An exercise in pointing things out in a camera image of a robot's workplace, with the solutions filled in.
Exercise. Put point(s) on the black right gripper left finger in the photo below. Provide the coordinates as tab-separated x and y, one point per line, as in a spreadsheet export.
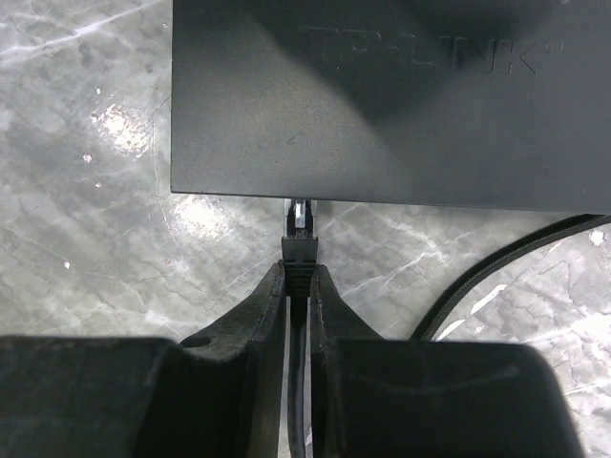
215	394

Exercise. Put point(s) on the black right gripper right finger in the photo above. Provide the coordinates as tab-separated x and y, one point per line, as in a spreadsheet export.
373	397

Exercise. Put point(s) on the black network switch box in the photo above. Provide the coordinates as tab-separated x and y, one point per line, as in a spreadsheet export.
485	104

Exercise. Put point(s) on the black flat cable teal plugs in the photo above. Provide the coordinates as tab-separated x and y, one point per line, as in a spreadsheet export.
453	294

